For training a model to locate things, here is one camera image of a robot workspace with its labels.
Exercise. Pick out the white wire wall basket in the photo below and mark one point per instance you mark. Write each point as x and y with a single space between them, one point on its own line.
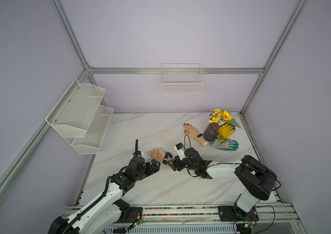
181 78

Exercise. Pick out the aluminium frame profiles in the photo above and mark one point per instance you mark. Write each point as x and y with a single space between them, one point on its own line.
17 168

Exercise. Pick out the yellow artificial flower bouquet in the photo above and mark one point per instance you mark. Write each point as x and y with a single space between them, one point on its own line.
220 117

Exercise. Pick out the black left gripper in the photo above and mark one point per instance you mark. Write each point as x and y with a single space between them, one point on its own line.
151 170

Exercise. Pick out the white patterned fitness band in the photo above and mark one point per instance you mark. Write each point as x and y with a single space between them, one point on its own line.
199 136

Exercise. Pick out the mannequin hand with white band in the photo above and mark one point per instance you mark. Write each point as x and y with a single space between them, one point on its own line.
192 132

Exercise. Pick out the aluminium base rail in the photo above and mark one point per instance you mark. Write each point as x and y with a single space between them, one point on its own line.
276 218

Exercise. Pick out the mannequin hand with black watch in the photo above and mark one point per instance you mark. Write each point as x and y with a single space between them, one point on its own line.
157 154

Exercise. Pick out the green grey work glove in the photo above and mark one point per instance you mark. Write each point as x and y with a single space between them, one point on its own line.
226 145

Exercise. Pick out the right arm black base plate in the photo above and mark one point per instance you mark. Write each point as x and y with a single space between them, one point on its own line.
234 213

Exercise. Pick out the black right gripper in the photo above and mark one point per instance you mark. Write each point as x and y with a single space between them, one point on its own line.
177 160

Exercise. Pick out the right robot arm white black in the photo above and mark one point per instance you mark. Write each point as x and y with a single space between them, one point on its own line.
258 180

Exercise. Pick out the yellow work glove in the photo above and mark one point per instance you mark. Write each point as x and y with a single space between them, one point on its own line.
225 131

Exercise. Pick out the white two-tier mesh shelf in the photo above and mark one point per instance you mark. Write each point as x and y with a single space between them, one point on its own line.
80 117

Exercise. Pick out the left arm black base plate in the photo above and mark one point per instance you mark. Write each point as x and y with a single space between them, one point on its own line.
130 215

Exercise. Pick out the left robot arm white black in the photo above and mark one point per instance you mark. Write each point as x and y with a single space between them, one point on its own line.
107 207

